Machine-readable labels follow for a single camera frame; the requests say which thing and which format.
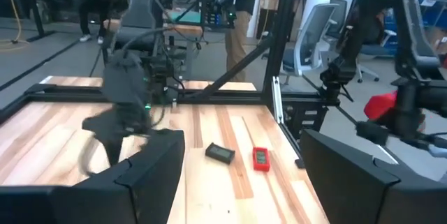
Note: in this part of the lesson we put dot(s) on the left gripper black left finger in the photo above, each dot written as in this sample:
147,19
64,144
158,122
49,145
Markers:
160,168

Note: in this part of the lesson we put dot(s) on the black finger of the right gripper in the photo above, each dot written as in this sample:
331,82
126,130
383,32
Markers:
106,130

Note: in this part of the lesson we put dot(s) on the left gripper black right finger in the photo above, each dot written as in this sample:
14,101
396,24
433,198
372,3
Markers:
335,175

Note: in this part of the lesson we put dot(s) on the black digital timer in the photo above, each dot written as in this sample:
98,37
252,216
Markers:
220,153

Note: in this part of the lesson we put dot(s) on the red digital timer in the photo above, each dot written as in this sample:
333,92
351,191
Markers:
261,159

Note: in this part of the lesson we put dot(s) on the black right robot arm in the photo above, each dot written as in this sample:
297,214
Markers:
125,81

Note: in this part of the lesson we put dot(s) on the grey white office chair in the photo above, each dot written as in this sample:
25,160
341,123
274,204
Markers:
311,39

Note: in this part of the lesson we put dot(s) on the red plastic part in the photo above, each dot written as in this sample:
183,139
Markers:
379,105

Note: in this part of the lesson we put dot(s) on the wooden table grey legs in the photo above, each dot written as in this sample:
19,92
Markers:
185,30

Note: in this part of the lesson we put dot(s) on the seated person at black desk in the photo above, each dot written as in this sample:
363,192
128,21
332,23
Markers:
92,11

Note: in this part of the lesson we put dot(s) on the standing person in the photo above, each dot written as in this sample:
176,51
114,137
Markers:
239,42

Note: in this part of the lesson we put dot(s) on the black desk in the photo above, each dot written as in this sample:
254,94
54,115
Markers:
36,18

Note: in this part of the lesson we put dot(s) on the black background robot rig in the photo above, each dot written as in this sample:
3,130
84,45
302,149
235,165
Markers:
220,7

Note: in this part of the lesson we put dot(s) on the silver aluminium bracket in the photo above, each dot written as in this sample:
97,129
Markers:
277,100

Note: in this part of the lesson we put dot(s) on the black aluminium table frame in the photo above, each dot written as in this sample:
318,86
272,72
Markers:
283,25

